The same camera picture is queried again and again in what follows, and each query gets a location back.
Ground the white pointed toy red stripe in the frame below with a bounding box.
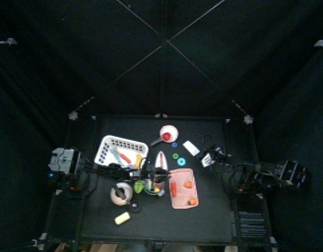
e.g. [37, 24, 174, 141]
[153, 150, 169, 172]

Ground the small bowl with toy food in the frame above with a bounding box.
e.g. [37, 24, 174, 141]
[142, 182, 166, 198]

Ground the white rectangular block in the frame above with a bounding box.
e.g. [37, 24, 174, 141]
[181, 140, 201, 158]

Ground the green toy vegetable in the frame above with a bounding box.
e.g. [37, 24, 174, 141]
[132, 179, 145, 194]

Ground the orange-red toy utensil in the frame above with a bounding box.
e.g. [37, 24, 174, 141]
[117, 151, 133, 165]

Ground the pink cutting board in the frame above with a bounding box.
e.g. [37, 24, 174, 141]
[168, 167, 200, 210]

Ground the grey-blue toy utensil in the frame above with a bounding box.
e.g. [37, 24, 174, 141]
[110, 147, 125, 166]

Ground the beige tape roll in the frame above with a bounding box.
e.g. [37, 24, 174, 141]
[109, 182, 134, 207]

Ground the red and white round object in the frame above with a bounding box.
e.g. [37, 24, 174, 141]
[148, 124, 180, 148]

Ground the white plastic slotted basket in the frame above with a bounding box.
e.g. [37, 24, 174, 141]
[93, 134, 149, 168]

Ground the cream yellow toy block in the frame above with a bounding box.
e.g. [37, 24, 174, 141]
[113, 211, 132, 226]

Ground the white printed label sticker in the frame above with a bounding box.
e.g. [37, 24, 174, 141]
[237, 211, 268, 242]

